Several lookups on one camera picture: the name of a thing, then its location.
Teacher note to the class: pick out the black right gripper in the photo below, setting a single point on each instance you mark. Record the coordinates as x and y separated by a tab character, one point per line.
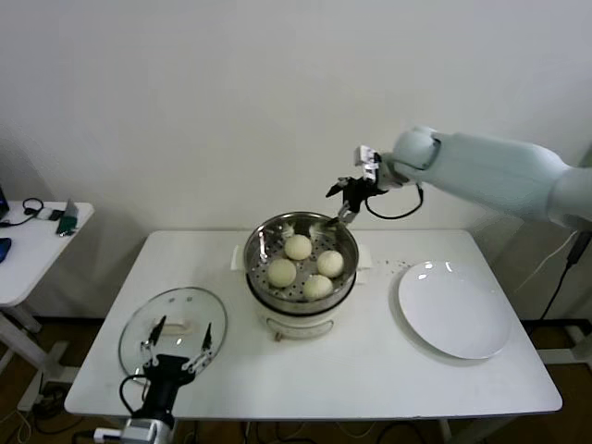
360	192

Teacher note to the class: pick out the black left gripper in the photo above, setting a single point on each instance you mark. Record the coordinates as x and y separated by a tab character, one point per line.
166	370

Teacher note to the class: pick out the white steamed baozi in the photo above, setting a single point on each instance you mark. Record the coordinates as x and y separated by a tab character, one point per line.
281	273
298	246
318	287
330	263

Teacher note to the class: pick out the pale right robot arm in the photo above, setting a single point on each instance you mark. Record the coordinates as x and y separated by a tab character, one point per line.
490	171

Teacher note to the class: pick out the pale left robot arm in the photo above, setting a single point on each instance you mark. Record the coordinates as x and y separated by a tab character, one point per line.
165	429

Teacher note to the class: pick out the perforated steel steamer basket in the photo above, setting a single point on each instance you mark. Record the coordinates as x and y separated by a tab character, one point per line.
259	245

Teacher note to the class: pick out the white table leg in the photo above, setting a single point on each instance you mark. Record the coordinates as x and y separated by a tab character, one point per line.
446	431
173	432

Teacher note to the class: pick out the white electric cooker pot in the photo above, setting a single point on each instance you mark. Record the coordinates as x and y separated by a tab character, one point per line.
300	327

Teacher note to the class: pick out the floor power strip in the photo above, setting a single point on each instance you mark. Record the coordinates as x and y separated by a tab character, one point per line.
55	395

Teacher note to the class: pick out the white round plate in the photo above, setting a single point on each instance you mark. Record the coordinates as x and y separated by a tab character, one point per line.
453	310

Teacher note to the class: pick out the green and grey device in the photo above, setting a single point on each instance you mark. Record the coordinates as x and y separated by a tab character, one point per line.
69	224

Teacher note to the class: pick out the white side table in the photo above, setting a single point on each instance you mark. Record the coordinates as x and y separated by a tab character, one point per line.
37	252

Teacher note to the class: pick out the small black device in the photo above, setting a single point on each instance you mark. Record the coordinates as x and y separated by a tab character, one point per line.
58	214

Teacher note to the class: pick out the small white box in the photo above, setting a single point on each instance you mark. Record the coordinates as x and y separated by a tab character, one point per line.
46	213

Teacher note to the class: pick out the blue rounded object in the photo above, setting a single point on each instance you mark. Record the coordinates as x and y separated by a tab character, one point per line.
3	247

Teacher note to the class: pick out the dark laptop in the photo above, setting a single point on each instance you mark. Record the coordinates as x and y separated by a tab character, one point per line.
3	199

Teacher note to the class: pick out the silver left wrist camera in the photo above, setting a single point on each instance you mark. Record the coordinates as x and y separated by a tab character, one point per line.
139	430

